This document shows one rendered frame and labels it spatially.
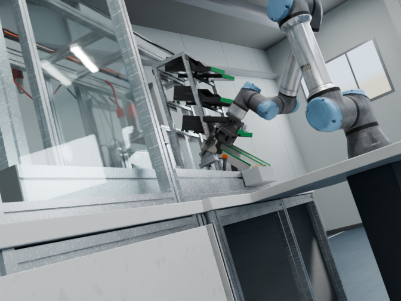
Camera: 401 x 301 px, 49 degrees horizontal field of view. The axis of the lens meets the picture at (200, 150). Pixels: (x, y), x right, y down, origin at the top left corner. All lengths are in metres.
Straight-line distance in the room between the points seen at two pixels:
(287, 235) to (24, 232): 1.31
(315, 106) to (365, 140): 0.21
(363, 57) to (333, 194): 2.99
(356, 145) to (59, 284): 1.20
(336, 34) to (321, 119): 8.70
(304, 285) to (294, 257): 0.11
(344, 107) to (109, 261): 1.04
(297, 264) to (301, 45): 0.81
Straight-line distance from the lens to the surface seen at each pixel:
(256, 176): 1.60
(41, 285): 0.60
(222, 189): 1.39
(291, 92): 1.82
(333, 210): 10.23
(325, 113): 1.49
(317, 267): 2.55
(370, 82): 9.73
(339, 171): 1.21
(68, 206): 0.71
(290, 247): 1.77
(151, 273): 0.80
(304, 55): 1.58
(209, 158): 1.84
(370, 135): 1.60
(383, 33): 9.79
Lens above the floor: 0.78
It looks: 10 degrees up
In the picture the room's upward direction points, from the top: 17 degrees counter-clockwise
